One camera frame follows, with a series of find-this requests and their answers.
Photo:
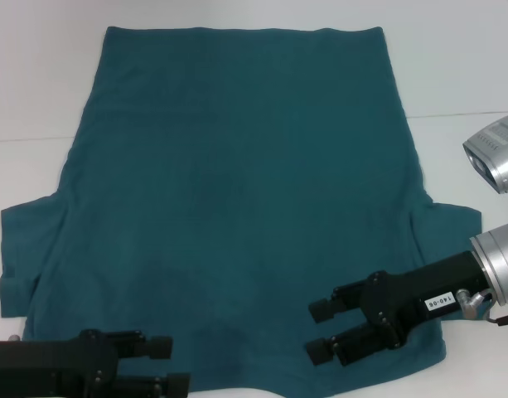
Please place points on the teal t-shirt with FREE print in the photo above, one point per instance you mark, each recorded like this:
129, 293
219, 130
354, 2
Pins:
237, 166

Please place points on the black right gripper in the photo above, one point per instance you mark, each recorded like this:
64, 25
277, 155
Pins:
423, 290

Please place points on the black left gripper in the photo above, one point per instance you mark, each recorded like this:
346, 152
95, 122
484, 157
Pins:
50, 369

